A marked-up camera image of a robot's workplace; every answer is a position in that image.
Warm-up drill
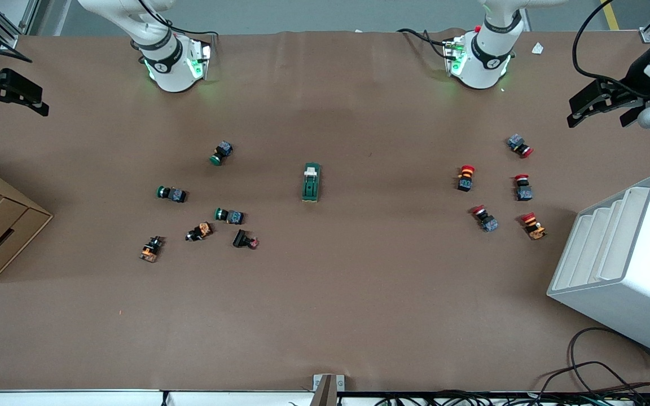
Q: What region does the grey metal bracket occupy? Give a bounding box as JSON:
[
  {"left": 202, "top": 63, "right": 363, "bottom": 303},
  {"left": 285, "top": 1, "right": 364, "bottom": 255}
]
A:
[{"left": 311, "top": 374, "right": 346, "bottom": 406}]

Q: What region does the red push button grey block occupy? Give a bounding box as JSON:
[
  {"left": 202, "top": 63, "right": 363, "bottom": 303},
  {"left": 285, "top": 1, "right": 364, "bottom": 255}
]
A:
[
  {"left": 514, "top": 174, "right": 534, "bottom": 202},
  {"left": 470, "top": 205, "right": 499, "bottom": 233},
  {"left": 507, "top": 134, "right": 534, "bottom": 158}
]

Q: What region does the black button red contact block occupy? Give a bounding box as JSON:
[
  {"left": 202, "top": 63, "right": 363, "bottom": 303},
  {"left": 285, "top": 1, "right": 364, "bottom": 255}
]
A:
[{"left": 232, "top": 228, "right": 260, "bottom": 250}]

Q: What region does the black cable bundle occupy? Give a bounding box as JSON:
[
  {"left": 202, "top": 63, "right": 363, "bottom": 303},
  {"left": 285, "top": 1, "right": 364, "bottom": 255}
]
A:
[{"left": 353, "top": 379, "right": 650, "bottom": 406}]

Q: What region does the green load switch white toggle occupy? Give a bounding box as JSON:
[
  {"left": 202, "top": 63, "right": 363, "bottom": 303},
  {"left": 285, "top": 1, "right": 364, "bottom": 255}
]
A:
[{"left": 301, "top": 163, "right": 322, "bottom": 203}]

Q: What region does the black left base cable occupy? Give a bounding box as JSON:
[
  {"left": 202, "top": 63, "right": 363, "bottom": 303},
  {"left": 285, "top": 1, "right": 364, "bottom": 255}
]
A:
[{"left": 397, "top": 28, "right": 456, "bottom": 58}]

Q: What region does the looped black cable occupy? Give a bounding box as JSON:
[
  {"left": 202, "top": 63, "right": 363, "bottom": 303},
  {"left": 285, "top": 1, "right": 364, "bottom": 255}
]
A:
[{"left": 537, "top": 326, "right": 650, "bottom": 391}]

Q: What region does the black button orange contact block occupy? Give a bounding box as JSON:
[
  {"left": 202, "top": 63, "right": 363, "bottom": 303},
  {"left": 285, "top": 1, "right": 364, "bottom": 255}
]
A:
[
  {"left": 139, "top": 236, "right": 165, "bottom": 263},
  {"left": 185, "top": 222, "right": 214, "bottom": 242}
]

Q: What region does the red mushroom button orange block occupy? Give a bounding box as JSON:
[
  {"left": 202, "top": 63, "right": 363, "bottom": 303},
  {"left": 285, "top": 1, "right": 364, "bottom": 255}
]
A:
[
  {"left": 520, "top": 212, "right": 548, "bottom": 241},
  {"left": 456, "top": 165, "right": 476, "bottom": 192}
]

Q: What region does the white stepped plastic rack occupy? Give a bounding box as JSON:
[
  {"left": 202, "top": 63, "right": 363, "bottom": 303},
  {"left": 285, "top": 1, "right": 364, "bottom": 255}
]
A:
[{"left": 547, "top": 174, "right": 650, "bottom": 363}]

